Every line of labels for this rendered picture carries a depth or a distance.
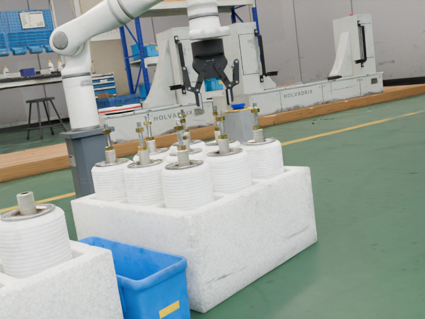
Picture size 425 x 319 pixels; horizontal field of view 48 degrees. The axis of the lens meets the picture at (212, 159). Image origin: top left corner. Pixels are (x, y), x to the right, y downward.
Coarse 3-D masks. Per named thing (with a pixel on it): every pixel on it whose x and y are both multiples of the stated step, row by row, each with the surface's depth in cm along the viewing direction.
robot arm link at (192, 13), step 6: (186, 0) 110; (192, 0) 108; (198, 0) 108; (204, 0) 108; (210, 0) 108; (192, 6) 108; (198, 6) 108; (204, 6) 108; (210, 6) 108; (216, 6) 110; (192, 12) 109; (198, 12) 108; (204, 12) 108; (210, 12) 108; (216, 12) 110; (192, 18) 109
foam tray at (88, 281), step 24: (0, 264) 71; (72, 264) 66; (96, 264) 68; (0, 288) 64; (24, 288) 61; (48, 288) 63; (72, 288) 66; (96, 288) 69; (0, 312) 59; (24, 312) 61; (48, 312) 63; (72, 312) 66; (96, 312) 69; (120, 312) 72
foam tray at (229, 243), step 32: (256, 192) 95; (288, 192) 103; (96, 224) 103; (128, 224) 95; (160, 224) 88; (192, 224) 82; (224, 224) 88; (256, 224) 95; (288, 224) 103; (192, 256) 83; (224, 256) 88; (256, 256) 95; (288, 256) 104; (192, 288) 85; (224, 288) 88
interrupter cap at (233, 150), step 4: (232, 148) 102; (236, 148) 102; (240, 148) 100; (212, 152) 101; (216, 152) 101; (232, 152) 97; (236, 152) 97; (240, 152) 98; (212, 156) 97; (216, 156) 96
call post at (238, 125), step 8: (232, 112) 130; (240, 112) 128; (248, 112) 130; (224, 120) 132; (232, 120) 130; (240, 120) 128; (248, 120) 130; (224, 128) 133; (232, 128) 131; (240, 128) 129; (248, 128) 130; (232, 136) 132; (240, 136) 130; (248, 136) 130
